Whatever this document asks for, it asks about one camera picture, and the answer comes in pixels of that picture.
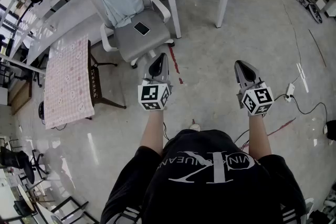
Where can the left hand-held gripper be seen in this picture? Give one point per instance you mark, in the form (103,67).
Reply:
(148,93)

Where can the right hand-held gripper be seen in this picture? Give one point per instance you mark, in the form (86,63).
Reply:
(258,101)

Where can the person's right forearm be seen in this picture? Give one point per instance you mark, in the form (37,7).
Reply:
(258,133)

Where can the person's left forearm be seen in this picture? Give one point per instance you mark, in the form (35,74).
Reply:
(152,128)

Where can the grey white office chair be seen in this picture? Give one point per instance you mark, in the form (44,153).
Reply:
(141,42)

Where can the brown cardboard piece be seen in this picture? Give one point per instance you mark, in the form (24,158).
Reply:
(19,97)

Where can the black mesh office chair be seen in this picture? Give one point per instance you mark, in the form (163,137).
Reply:
(18,161)

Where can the black smartphone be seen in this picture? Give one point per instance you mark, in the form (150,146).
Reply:
(141,28)

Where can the white power strip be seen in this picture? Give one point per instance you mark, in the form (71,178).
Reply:
(290,91)

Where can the person's white shoe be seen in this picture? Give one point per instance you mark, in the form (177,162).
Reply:
(194,127)

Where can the black metal lattice table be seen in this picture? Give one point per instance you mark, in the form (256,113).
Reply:
(95,86)

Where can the thin brown stick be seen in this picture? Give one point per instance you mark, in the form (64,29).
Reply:
(317,48)

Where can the pink patterned tablecloth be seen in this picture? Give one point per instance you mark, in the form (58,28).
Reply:
(68,81)

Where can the long white desk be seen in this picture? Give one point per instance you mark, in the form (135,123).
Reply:
(65,8)

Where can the person's black printed t-shirt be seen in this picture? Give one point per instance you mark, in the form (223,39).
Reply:
(204,191)

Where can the black equipment pile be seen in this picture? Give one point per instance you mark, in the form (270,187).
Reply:
(325,207)

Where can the wooden stool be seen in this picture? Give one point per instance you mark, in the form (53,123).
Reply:
(26,198)

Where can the black metal frame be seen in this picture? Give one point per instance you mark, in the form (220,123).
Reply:
(71,207)

